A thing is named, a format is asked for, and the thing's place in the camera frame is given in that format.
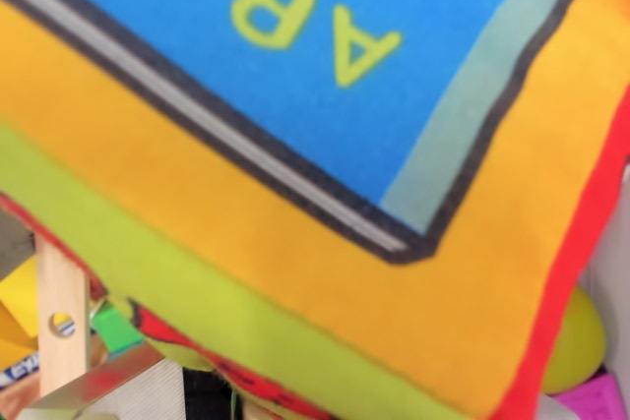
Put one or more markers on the large plain wooden block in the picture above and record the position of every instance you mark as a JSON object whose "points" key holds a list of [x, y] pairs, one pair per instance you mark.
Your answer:
{"points": [[22, 402]]}

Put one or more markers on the blue labelled marker pen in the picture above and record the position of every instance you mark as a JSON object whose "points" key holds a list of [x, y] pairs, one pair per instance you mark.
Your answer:
{"points": [[19, 368]]}

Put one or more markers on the wooden bar with holes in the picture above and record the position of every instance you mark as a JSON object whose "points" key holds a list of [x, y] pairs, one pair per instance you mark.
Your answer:
{"points": [[61, 282]]}

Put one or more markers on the fabric cube with prints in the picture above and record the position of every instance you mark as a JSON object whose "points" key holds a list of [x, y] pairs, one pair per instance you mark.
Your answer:
{"points": [[295, 144]]}

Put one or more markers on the purple embossed cube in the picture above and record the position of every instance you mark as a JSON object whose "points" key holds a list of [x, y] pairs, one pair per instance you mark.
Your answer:
{"points": [[590, 400]]}

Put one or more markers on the large green embossed cube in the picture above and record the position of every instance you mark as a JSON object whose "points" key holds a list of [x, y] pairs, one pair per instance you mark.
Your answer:
{"points": [[115, 329]]}

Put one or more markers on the yellow triangular block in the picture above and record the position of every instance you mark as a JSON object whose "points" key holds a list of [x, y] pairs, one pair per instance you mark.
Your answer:
{"points": [[17, 302]]}

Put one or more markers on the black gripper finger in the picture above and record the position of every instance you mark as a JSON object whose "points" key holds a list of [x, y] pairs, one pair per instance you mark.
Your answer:
{"points": [[123, 390]]}

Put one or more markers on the olive green toy pear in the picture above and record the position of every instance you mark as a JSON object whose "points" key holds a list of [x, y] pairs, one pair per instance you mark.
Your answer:
{"points": [[576, 341]]}

